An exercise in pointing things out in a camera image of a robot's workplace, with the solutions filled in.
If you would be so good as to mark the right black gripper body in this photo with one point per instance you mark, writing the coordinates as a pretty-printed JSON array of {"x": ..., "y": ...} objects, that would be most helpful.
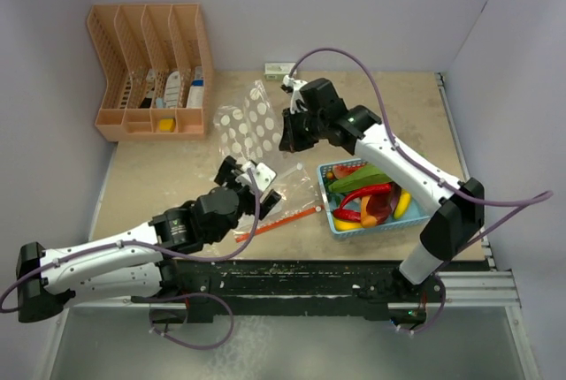
[{"x": 304, "y": 129}]

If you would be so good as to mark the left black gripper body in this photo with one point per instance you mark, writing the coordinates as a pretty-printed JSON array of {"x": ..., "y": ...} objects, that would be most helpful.
[{"x": 226, "y": 175}]

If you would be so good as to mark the polka dot zip bag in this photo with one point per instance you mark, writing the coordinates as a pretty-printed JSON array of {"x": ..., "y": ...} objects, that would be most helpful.
[{"x": 248, "y": 128}]

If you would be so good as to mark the green leafy vegetable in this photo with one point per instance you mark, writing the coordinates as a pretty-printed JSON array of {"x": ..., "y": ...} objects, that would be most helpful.
[{"x": 367, "y": 175}]

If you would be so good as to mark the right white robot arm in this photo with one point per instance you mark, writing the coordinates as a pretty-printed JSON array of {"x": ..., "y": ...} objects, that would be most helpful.
[{"x": 452, "y": 205}]

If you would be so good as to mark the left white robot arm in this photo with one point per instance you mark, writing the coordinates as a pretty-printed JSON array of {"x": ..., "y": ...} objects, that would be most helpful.
[{"x": 131, "y": 263}]

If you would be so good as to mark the red zipper clear bag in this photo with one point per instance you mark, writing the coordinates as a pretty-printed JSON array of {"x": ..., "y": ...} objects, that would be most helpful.
[{"x": 299, "y": 198}]

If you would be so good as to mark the watermelon slice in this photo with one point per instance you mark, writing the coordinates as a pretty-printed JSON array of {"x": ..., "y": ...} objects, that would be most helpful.
[{"x": 341, "y": 171}]

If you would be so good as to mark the small green white box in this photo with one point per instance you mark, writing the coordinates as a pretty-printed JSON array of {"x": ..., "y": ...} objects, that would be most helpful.
[{"x": 276, "y": 71}]

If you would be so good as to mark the yellow pepper piece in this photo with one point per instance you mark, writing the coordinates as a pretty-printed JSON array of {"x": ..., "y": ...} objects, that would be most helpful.
[{"x": 344, "y": 226}]

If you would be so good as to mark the red chili pepper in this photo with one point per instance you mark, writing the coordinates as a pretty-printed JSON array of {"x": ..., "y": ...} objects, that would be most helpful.
[
  {"x": 347, "y": 215},
  {"x": 378, "y": 189}
]

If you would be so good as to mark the yellow banana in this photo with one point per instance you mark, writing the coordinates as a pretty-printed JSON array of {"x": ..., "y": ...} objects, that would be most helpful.
[{"x": 403, "y": 204}]

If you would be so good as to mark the yellow block in organizer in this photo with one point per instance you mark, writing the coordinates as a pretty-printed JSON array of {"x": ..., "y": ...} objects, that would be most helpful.
[{"x": 166, "y": 125}]

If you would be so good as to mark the blue white box in organizer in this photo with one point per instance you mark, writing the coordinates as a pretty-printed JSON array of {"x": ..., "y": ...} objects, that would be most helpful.
[{"x": 196, "y": 91}]

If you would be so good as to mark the white tube in organizer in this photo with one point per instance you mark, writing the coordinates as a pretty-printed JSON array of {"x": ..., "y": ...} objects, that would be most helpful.
[{"x": 172, "y": 90}]

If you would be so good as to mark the orange plastic desk organizer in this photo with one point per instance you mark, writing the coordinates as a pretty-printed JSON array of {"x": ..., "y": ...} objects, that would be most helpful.
[{"x": 138, "y": 46}]

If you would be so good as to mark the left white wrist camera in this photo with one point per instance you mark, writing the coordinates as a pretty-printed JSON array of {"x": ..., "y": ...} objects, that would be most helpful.
[{"x": 260, "y": 172}]

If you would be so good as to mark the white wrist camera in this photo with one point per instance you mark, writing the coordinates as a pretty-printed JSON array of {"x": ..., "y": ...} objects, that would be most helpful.
[
  {"x": 260, "y": 172},
  {"x": 293, "y": 87}
]

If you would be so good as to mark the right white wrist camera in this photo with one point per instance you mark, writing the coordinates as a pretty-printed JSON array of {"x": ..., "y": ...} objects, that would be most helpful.
[{"x": 293, "y": 87}]

